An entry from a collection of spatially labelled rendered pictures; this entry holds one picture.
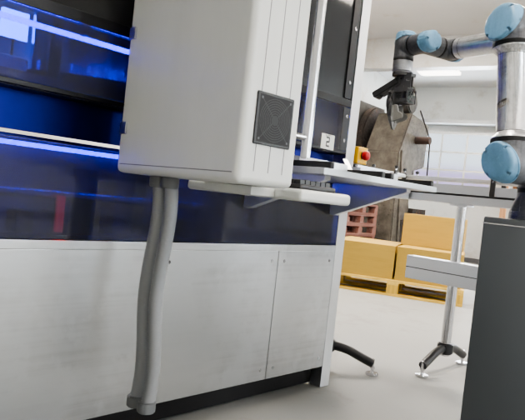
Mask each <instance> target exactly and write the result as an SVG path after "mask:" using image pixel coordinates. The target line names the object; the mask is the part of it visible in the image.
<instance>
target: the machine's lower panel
mask: <svg viewBox="0 0 525 420"><path fill-rule="evenodd" d="M146 243H147V242H128V241H86V240H45V239H3V238H0V420H86V419H89V418H96V417H100V416H104V415H108V414H112V413H119V412H122V411H126V410H130V409H133V408H130V407H128V406H127V405H126V403H127V395H128V394H129V393H130V392H131V391H132V390H131V389H132V385H133V378H134V373H135V372H134V370H135V364H136V363H135V362H136V361H135V359H136V358H135V357H136V351H137V350H136V348H137V347H136V345H137V344H136V342H137V341H136V340H137V339H136V337H137V336H136V334H137V333H136V331H137V330H136V329H137V324H136V323H137V311H138V310H137V303H138V289H139V283H140V282H139V280H140V277H141V276H140V274H141V271H142V270H141V269H142V265H143V258H144V254H145V253H144V252H145V248H146V246H147V245H146ZM335 248H336V246H333V245H292V244H251V243H210V242H173V243H172V250H171V253H170V254H171V255H170V258H169V264H168V267H167V276H166V278H165V279H166V281H165V284H164V285H165V287H164V288H165V289H164V295H163V304H162V305H163V306H162V337H161V339H162V341H161V342H162V343H161V344H162V346H161V348H162V349H161V350H162V351H161V361H160V362H161V367H160V368H161V369H160V375H159V377H160V378H159V384H158V387H157V388H158V390H157V396H156V399H155V400H156V403H163V402H166V401H171V400H174V399H179V398H185V397H189V396H192V395H197V394H200V393H207V392H211V391H215V390H218V389H223V388H230V387H233V386H237V385H241V384H245V383H251V382H256V381H259V380H263V379H267V378H274V377H278V376H282V375H285V374H289V373H296V372H300V371H304V370H308V369H312V368H318V367H321V366H322V365H323V350H324V343H325V336H326V328H327V320H328V306H329V298H330V291H331V283H332V275H333V262H334V254H335Z"/></svg>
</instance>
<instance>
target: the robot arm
mask: <svg viewBox="0 0 525 420"><path fill-rule="evenodd" d="M484 32H485V33H480V34H476V35H471V36H466V37H459V38H454V39H448V38H445V37H441V35H440V34H439V33H438V31H436V30H426V31H423V32H420V33H417V34H416V33H415V32H414V31H410V30H404V31H399V32H397V34H396V39H395V42H394V45H395V46H394V54H393V61H392V77H393V78H394V79H393V80H392V81H390V82H388V83H386V84H384V85H383V86H381V87H380V88H378V89H377V90H375V91H374V92H372V95H373V97H374V98H376V99H378V100H380V99H382V98H384V97H386V96H387V105H386V107H387V118H388V121H389V125H390V127H391V129H392V130H394V129H395V127H396V126H397V123H400V122H403V121H406V120H407V119H408V115H407V114H405V113H403V107H402V105H405V106H411V105H415V104H416V96H417V91H416V90H415V89H414V88H415V87H413V79H414V78H415V77H416V74H415V73H414V74H413V59H414V56H416V55H419V54H426V55H428V56H432V57H435V58H441V59H443V60H447V61H449V62H454V63H458V62H460V61H461V60H463V59H464V58H472V57H478V56H484V55H490V54H495V55H496V56H497V101H496V133H495V134H494V135H493V136H492V137H491V138H490V143H489V144H488V145H487V146H486V147H485V151H483V152H482V158H481V164H482V170H483V171H484V173H485V174H486V175H487V176H488V177H489V178H490V179H492V180H493V181H497V182H499V183H510V184H515V185H517V196H516V198H515V200H514V202H513V204H512V206H511V208H510V210H509V213H508V218H510V219H517V220H525V7H523V6H522V5H520V4H517V3H512V2H505V3H503V4H501V5H499V6H498V7H496V8H495V9H494V10H493V11H492V13H491V14H490V15H489V16H488V18H487V21H486V23H485V28H484ZM393 104H394V105H393Z"/></svg>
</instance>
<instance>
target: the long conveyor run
mask: <svg viewBox="0 0 525 420"><path fill-rule="evenodd" d="M403 171H404V174H406V171H407V169H406V168H404V169H403ZM416 174H417V175H407V174H406V177H398V178H399V179H412V180H423V181H436V182H448V183H471V184H484V185H490V187H477V186H465V185H453V184H441V183H434V184H433V186H434V187H435V188H437V192H420V191H411V192H410V193H409V198H408V199H409V200H418V201H428V202H436V203H458V204H467V205H473V206H480V207H490V208H506V209H510V208H511V206H512V205H513V202H514V200H515V198H516V196H517V192H518V190H517V189H511V188H507V186H509V187H517V186H518V185H515V184H510V183H500V182H497V181H493V180H492V179H491V180H482V179H469V178H455V177H430V176H418V174H419V171H416ZM496 185H497V186H501V188H500V187H496Z"/></svg>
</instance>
